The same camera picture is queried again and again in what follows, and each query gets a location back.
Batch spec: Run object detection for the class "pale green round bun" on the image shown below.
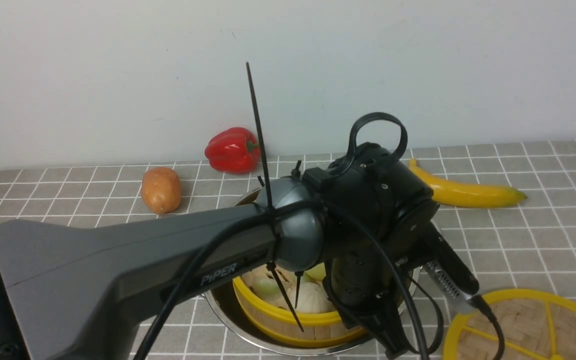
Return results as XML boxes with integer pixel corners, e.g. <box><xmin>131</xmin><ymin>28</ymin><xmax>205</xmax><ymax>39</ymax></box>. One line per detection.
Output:
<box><xmin>304</xmin><ymin>263</ymin><xmax>327</xmax><ymax>283</ymax></box>

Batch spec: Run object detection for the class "yellow woven steamer lid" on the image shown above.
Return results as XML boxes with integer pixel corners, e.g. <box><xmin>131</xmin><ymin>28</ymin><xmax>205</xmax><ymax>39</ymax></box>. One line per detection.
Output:
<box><xmin>442</xmin><ymin>289</ymin><xmax>576</xmax><ymax>360</ymax></box>

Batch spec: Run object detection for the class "white round bun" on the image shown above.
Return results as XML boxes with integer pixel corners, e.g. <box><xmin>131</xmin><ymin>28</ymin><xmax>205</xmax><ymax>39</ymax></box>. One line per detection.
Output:
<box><xmin>287</xmin><ymin>282</ymin><xmax>334</xmax><ymax>314</ymax></box>

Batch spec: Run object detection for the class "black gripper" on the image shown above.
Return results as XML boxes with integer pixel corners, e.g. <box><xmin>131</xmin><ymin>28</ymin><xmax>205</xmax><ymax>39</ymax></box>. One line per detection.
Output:
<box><xmin>323</xmin><ymin>250</ymin><xmax>413</xmax><ymax>360</ymax></box>

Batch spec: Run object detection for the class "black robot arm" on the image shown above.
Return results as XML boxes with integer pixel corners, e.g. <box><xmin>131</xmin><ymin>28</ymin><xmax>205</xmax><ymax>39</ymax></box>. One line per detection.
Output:
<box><xmin>0</xmin><ymin>143</ymin><xmax>439</xmax><ymax>360</ymax></box>

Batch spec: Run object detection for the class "stainless steel pot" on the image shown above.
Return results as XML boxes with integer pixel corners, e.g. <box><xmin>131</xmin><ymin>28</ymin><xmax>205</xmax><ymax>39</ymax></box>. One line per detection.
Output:
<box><xmin>203</xmin><ymin>187</ymin><xmax>421</xmax><ymax>357</ymax></box>

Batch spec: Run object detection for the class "red bell pepper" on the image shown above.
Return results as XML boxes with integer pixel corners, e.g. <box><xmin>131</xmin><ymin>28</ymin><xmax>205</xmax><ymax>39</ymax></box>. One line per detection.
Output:
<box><xmin>204</xmin><ymin>127</ymin><xmax>261</xmax><ymax>174</ymax></box>

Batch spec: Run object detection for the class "green dumpling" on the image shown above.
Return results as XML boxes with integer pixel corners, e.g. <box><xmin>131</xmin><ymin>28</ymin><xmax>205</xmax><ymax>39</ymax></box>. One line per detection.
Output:
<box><xmin>248</xmin><ymin>275</ymin><xmax>282</xmax><ymax>303</ymax></box>

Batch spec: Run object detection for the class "yellow bamboo steamer basket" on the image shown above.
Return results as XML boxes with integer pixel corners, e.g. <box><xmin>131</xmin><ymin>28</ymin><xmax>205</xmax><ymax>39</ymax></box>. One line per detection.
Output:
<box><xmin>232</xmin><ymin>264</ymin><xmax>367</xmax><ymax>349</ymax></box>

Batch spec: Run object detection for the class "brown potato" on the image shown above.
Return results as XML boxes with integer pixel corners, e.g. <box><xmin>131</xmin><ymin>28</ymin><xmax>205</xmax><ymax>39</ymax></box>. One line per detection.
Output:
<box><xmin>141</xmin><ymin>167</ymin><xmax>182</xmax><ymax>215</ymax></box>

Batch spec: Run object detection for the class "wrist camera with silver mount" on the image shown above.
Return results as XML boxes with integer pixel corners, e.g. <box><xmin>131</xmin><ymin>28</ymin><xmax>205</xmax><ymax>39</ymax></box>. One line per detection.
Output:
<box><xmin>422</xmin><ymin>222</ymin><xmax>481</xmax><ymax>314</ymax></box>

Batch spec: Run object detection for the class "yellow banana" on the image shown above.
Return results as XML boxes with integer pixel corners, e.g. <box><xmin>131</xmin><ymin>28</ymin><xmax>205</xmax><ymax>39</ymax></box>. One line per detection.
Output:
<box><xmin>408</xmin><ymin>158</ymin><xmax>528</xmax><ymax>208</ymax></box>

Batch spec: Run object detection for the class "grey checkered tablecloth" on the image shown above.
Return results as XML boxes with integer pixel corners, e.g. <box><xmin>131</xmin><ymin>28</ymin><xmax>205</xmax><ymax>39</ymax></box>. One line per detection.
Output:
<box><xmin>0</xmin><ymin>140</ymin><xmax>576</xmax><ymax>360</ymax></box>

